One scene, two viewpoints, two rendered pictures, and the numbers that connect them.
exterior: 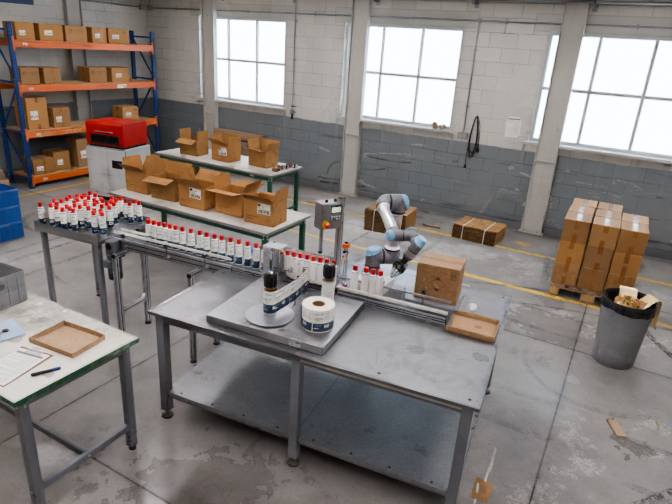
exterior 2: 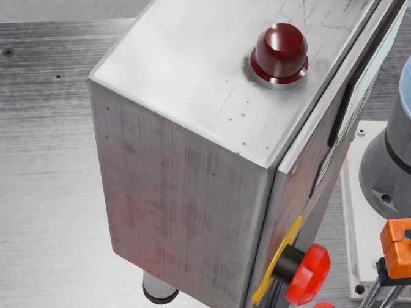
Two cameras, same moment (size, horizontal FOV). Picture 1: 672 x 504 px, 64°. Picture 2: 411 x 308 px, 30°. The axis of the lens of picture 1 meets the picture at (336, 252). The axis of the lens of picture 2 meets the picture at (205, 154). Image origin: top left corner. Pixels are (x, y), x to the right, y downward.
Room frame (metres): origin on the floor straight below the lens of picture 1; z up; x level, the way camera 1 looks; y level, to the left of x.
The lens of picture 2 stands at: (3.37, 0.22, 1.75)
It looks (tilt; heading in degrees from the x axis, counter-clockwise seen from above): 58 degrees down; 329
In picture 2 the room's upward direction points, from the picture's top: 4 degrees clockwise
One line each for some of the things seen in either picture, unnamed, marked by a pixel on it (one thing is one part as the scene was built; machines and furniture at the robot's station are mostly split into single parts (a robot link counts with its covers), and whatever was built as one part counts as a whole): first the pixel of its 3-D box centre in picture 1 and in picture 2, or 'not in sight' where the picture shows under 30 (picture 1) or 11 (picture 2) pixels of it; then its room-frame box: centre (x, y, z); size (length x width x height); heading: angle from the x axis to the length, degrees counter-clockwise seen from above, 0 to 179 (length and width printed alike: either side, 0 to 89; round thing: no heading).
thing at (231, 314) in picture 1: (288, 311); not in sight; (3.09, 0.28, 0.86); 0.80 x 0.67 x 0.05; 68
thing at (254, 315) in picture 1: (269, 315); not in sight; (2.97, 0.39, 0.89); 0.31 x 0.31 x 0.01
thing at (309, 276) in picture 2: not in sight; (300, 271); (3.50, 0.08, 1.32); 0.04 x 0.03 x 0.04; 123
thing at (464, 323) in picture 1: (473, 325); not in sight; (3.09, -0.92, 0.85); 0.30 x 0.26 x 0.04; 68
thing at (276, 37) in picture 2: not in sight; (281, 51); (3.54, 0.09, 1.49); 0.03 x 0.03 x 0.02
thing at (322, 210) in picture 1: (328, 214); (253, 112); (3.58, 0.07, 1.38); 0.17 x 0.10 x 0.19; 123
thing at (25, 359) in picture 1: (18, 366); not in sight; (2.36, 1.62, 0.81); 0.38 x 0.36 x 0.02; 62
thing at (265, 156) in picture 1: (261, 153); not in sight; (7.69, 1.17, 0.97); 0.43 x 0.42 x 0.37; 149
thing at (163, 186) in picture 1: (168, 181); not in sight; (5.73, 1.90, 0.97); 0.44 x 0.38 x 0.37; 157
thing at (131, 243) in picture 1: (175, 294); not in sight; (3.99, 1.31, 0.47); 1.17 x 0.38 x 0.94; 68
